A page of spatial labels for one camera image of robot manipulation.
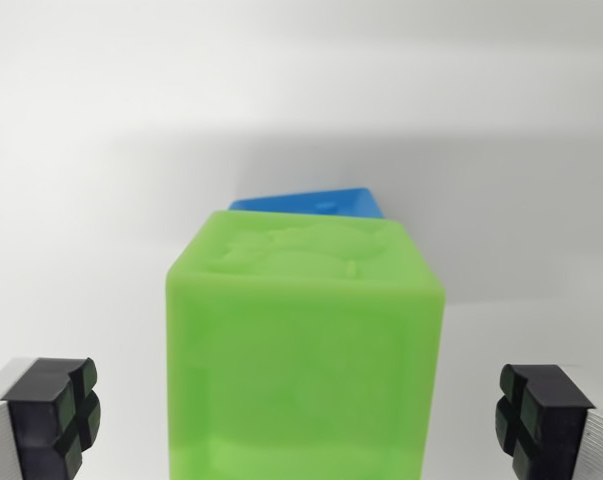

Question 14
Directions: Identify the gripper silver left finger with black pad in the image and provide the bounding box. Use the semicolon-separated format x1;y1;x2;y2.
0;356;102;480

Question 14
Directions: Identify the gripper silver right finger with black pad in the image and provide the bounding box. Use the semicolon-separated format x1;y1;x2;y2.
493;363;603;480

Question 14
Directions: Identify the green embossed cube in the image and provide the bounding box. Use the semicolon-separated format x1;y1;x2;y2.
164;209;448;480

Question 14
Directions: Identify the blue embossed cube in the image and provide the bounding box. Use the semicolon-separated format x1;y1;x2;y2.
228;186;386;220

